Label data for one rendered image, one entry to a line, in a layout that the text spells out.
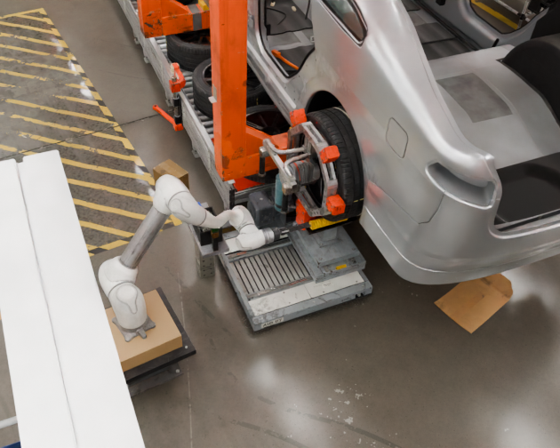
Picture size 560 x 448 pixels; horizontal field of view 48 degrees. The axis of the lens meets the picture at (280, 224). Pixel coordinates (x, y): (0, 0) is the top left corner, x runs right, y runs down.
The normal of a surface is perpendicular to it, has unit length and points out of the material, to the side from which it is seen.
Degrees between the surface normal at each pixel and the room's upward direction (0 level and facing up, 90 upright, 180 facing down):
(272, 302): 0
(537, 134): 21
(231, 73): 90
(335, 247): 0
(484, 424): 0
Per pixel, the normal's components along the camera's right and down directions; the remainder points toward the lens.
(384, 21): -0.38, -0.38
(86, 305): 0.05, -0.70
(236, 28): 0.40, 0.67
